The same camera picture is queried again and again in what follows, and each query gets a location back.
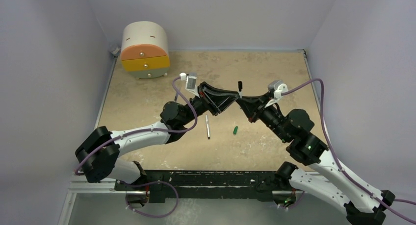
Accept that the white marker black tip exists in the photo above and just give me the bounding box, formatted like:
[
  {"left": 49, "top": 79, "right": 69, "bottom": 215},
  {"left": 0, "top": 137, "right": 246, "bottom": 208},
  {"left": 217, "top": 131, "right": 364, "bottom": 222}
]
[{"left": 205, "top": 115, "right": 211, "bottom": 139}]

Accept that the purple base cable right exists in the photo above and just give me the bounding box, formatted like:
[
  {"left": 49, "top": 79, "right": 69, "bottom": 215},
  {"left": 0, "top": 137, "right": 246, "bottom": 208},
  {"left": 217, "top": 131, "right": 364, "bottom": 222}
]
[{"left": 276, "top": 184, "right": 309, "bottom": 211}]

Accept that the black pen cap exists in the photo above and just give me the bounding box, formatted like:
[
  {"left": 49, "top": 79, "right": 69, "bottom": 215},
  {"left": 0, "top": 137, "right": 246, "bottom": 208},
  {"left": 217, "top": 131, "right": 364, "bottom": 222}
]
[{"left": 238, "top": 81, "right": 243, "bottom": 92}]

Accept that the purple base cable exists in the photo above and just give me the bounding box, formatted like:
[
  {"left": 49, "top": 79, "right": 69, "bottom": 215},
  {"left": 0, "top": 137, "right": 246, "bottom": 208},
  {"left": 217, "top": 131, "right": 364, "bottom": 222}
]
[
  {"left": 125, "top": 178, "right": 181, "bottom": 218},
  {"left": 276, "top": 184, "right": 309, "bottom": 211}
]

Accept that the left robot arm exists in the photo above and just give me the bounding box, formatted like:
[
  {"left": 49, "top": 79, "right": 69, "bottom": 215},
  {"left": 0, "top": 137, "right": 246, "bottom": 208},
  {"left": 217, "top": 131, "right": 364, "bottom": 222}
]
[{"left": 74, "top": 82, "right": 242, "bottom": 190}]

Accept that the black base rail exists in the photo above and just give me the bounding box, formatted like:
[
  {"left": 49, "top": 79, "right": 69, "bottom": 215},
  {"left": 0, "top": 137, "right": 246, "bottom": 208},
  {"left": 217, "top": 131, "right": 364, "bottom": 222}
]
[{"left": 115, "top": 170, "right": 302, "bottom": 207}]

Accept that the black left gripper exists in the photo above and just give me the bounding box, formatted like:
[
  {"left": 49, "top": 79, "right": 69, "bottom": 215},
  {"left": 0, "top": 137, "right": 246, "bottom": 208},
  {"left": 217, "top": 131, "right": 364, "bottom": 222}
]
[{"left": 180, "top": 82, "right": 239, "bottom": 126}]

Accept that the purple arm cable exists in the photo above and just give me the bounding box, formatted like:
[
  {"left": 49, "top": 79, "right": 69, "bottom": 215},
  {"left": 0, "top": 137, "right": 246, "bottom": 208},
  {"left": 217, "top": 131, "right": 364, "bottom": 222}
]
[
  {"left": 281, "top": 78, "right": 416, "bottom": 225},
  {"left": 75, "top": 76, "right": 199, "bottom": 176}
]

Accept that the small three-drawer pastel cabinet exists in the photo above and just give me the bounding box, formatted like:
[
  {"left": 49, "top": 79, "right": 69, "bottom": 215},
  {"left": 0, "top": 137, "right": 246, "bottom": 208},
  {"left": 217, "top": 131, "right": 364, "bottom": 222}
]
[{"left": 120, "top": 21, "right": 170, "bottom": 79}]

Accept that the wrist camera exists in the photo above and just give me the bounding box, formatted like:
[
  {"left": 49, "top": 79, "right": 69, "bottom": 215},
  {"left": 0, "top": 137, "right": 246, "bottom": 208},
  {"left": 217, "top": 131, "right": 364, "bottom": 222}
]
[
  {"left": 265, "top": 80, "right": 288, "bottom": 108},
  {"left": 180, "top": 72, "right": 199, "bottom": 97}
]

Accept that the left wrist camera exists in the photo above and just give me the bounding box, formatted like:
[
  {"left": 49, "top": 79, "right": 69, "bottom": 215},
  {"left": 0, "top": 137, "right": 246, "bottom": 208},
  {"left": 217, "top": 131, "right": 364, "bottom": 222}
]
[{"left": 180, "top": 72, "right": 199, "bottom": 97}]

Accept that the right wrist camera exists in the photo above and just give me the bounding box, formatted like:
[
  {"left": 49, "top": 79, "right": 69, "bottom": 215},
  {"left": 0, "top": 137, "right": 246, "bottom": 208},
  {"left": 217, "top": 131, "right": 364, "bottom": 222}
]
[{"left": 265, "top": 80, "right": 288, "bottom": 108}]

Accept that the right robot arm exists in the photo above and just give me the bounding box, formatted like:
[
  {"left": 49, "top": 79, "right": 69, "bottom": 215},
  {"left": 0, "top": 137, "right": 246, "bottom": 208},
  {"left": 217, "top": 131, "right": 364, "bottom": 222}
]
[{"left": 236, "top": 96, "right": 395, "bottom": 225}]

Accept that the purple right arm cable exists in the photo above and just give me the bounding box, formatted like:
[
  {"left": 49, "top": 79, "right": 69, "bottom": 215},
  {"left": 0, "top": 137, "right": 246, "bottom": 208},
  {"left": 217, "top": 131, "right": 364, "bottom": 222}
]
[{"left": 281, "top": 78, "right": 416, "bottom": 225}]

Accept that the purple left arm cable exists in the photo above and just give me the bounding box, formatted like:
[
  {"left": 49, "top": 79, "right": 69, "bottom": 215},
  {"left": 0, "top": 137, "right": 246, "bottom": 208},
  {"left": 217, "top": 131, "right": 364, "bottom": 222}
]
[{"left": 75, "top": 76, "right": 199, "bottom": 176}]

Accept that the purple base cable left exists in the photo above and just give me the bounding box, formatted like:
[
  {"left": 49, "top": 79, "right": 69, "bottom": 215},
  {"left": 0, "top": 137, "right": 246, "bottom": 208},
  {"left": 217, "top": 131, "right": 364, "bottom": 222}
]
[{"left": 125, "top": 178, "right": 181, "bottom": 218}]

